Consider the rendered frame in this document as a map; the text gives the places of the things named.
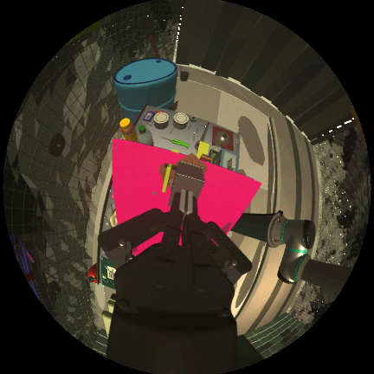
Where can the yellow green bar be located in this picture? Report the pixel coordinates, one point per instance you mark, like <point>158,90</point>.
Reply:
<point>166,178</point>

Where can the yellow tag flap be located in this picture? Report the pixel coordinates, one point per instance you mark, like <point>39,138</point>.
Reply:
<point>203,149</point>

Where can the dark flat tray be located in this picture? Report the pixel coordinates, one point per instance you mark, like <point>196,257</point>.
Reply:
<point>214,156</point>

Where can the grey metal dome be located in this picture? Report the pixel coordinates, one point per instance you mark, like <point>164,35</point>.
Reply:
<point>223,138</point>

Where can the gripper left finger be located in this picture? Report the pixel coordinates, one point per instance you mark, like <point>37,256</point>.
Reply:
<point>131,230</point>

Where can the small blue card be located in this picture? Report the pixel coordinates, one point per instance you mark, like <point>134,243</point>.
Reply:
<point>149,115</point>

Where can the green box white print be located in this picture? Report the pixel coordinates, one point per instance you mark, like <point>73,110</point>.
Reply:
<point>108,273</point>

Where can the white lidded jar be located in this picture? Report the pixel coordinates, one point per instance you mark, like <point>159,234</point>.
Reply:
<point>161,119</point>
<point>180,119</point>

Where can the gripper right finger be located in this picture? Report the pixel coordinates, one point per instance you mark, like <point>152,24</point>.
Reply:
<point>225,245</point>

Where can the red tray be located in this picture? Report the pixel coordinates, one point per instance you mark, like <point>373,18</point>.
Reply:
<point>216,140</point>

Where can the red round object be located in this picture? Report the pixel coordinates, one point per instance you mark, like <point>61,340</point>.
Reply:
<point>93,273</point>

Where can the blue purple frame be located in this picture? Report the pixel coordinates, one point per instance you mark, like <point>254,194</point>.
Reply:
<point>25,263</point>

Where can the grey bottle green cap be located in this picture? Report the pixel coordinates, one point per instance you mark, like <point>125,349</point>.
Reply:
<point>144,136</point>

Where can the small black cylinder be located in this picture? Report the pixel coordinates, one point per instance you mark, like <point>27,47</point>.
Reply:
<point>184,76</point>

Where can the blue steel drum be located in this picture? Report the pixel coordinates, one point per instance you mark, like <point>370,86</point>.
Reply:
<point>146,84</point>

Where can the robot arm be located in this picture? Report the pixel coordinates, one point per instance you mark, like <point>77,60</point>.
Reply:
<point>295,248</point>

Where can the yellow bottle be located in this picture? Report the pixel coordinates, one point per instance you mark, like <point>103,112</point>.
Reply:
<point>128,130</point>

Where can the orange latch rod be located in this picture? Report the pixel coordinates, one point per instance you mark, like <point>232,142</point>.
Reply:
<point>205,158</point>

